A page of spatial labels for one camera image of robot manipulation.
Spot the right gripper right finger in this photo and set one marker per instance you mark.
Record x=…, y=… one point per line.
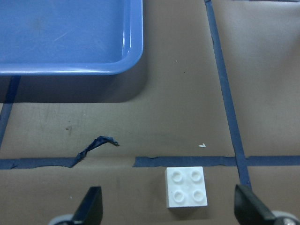
x=250, y=210

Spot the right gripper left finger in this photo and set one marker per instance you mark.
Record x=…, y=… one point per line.
x=90, y=210

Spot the white block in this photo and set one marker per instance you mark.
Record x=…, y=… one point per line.
x=185, y=187

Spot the blue plastic tray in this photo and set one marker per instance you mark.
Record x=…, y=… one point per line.
x=70, y=37

